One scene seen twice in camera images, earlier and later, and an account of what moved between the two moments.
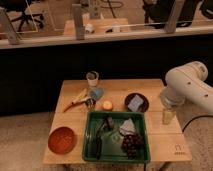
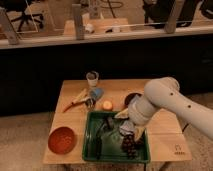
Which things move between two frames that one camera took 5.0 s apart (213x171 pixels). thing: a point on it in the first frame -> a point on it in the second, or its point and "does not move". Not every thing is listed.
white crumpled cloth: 127,127 does not move
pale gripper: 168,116 -> 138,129
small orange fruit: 107,105 does not move
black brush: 107,126 does not move
